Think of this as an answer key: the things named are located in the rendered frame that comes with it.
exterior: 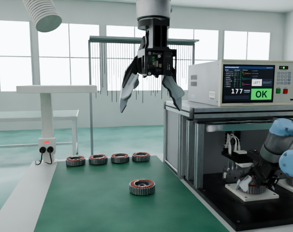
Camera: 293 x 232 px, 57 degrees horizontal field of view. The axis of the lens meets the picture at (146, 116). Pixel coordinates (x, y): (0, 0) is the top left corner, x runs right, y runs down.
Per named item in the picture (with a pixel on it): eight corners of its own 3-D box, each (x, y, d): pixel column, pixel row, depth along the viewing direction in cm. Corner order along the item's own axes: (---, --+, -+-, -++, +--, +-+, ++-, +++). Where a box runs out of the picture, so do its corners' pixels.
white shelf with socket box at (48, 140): (99, 175, 137) (97, 85, 132) (21, 181, 129) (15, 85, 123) (96, 156, 171) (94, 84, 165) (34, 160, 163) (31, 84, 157)
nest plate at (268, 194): (278, 198, 105) (279, 194, 105) (244, 201, 102) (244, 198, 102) (255, 183, 120) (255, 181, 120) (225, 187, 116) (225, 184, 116)
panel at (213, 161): (297, 166, 145) (301, 111, 141) (181, 175, 130) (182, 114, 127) (295, 165, 146) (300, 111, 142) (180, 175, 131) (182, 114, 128)
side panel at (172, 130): (184, 178, 132) (186, 113, 128) (179, 179, 132) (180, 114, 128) (168, 162, 159) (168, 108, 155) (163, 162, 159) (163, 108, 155)
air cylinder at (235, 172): (242, 181, 123) (243, 169, 122) (227, 182, 122) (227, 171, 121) (236, 177, 128) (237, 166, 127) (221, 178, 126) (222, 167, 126)
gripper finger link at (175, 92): (187, 113, 60) (166, 78, 58) (177, 110, 66) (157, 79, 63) (198, 105, 61) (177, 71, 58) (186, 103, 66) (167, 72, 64)
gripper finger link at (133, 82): (113, 107, 55) (138, 70, 56) (109, 105, 61) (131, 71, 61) (126, 115, 56) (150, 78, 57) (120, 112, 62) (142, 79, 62)
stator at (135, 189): (159, 188, 119) (159, 180, 119) (147, 198, 110) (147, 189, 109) (137, 184, 125) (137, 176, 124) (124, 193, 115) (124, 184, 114)
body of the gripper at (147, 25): (143, 77, 55) (143, 15, 53) (133, 78, 63) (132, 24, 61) (178, 77, 57) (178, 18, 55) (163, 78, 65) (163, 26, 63)
